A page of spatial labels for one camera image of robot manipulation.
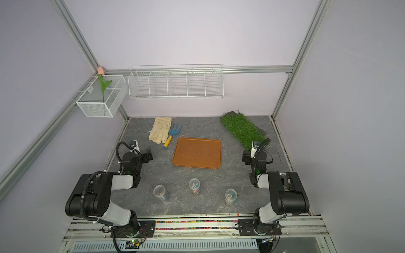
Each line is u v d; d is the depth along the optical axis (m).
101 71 0.89
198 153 1.02
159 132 1.12
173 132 1.12
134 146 0.79
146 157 0.88
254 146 0.81
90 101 0.81
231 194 0.77
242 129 1.09
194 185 0.81
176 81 0.98
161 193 0.76
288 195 0.46
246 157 0.85
